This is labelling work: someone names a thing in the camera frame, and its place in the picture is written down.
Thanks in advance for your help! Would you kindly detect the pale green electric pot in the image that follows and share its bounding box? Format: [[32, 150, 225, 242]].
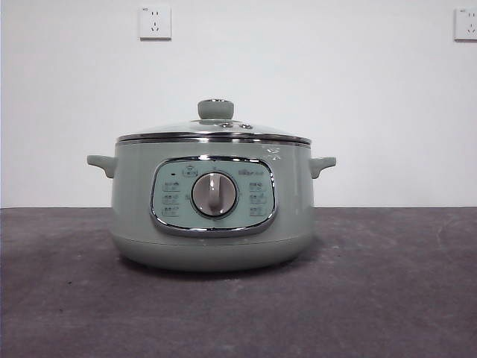
[[86, 139, 338, 272]]

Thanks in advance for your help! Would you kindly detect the glass lid with green knob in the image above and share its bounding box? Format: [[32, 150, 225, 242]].
[[116, 98, 312, 147]]

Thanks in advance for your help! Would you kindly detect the white wall socket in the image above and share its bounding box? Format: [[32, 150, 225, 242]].
[[453, 7, 477, 43], [139, 5, 173, 41]]

